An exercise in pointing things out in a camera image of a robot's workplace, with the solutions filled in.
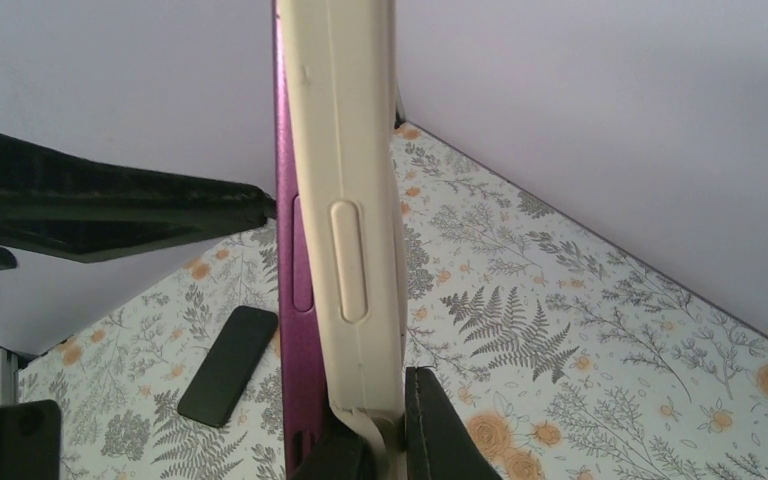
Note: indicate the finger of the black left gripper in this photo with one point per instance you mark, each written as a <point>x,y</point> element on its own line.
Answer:
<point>67,207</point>

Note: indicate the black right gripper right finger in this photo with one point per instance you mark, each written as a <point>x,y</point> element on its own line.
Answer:
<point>438,445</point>

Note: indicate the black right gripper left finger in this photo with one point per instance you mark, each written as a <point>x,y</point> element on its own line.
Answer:
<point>338,456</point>

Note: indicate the black phone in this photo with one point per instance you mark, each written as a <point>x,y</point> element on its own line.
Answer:
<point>229,364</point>

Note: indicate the beige phone case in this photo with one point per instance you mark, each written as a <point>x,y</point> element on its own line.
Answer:
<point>339,60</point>

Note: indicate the floral patterned table mat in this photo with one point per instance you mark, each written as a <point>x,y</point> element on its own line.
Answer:
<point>565,357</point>

